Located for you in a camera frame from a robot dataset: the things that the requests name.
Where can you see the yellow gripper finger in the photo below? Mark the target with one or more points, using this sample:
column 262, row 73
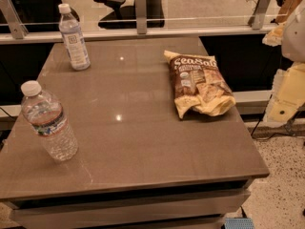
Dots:
column 274, row 37
column 288, row 94

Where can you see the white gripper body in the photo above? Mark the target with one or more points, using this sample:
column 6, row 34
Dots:
column 294, row 39

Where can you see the clear crinkled water bottle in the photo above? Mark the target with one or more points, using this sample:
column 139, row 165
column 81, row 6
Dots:
column 45, row 113

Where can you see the brown sea salt chip bag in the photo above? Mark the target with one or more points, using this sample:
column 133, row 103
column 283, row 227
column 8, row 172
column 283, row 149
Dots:
column 198, row 84

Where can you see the tall labelled water bottle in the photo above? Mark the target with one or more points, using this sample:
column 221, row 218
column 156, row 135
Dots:
column 73, row 39

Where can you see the blue perforated floor block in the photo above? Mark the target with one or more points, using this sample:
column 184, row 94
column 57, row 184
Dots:
column 239, row 223

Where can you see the black office chair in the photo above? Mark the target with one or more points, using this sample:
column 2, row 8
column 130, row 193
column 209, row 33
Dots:
column 124, row 17

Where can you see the glass partition with metal brackets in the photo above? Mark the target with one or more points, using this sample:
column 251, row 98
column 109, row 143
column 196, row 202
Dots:
column 184, row 16

